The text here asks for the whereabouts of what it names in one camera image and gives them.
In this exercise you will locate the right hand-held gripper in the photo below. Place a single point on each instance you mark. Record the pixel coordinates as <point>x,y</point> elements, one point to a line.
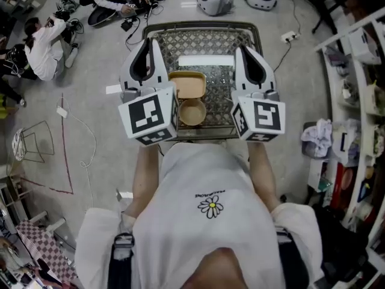
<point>267,116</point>

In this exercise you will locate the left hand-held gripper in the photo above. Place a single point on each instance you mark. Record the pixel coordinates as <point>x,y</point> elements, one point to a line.
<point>144,116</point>

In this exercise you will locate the round brown paper bowl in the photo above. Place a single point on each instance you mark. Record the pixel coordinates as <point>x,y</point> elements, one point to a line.
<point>192,111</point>

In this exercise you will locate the person's right forearm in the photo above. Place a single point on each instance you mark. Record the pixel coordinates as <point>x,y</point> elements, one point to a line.
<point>261,173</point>

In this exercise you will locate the person's left forearm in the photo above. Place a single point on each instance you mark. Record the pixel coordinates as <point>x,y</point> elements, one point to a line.
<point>144,179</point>

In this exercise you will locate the black charger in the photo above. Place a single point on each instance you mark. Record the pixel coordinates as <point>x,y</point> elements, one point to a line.
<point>126,26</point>

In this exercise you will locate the white power strip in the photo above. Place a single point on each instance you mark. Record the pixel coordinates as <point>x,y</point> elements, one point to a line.
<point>290,36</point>

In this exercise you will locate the black equipment bag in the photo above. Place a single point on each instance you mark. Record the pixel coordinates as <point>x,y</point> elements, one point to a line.
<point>141,1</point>

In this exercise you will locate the crumpled white plastic bag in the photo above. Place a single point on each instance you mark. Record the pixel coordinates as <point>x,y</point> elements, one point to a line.
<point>317,137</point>

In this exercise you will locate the white power adapter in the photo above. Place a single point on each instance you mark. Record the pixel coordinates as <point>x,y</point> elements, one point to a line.
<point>61,111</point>

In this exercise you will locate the white shelf unit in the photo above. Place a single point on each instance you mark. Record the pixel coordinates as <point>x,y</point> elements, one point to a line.
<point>340,35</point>

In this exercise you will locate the white printed shopping bag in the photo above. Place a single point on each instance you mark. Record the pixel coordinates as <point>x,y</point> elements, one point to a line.
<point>343,141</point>

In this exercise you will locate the white cardboard box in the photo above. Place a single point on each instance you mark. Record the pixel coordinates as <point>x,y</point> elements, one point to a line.
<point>362,45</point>

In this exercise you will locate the red box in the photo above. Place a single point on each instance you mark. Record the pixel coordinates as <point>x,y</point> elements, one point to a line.
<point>343,185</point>

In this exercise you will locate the yellow-green table cloth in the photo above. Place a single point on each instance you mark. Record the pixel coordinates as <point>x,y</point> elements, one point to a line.
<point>3,110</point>

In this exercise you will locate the person's white flower-print t-shirt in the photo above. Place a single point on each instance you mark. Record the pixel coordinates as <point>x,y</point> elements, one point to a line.
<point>192,236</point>

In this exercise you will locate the person's neck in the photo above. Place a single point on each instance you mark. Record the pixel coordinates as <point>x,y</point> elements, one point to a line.
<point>216,269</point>

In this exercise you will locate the checkered table cloth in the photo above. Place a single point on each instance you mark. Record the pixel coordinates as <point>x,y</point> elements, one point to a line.
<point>45,251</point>

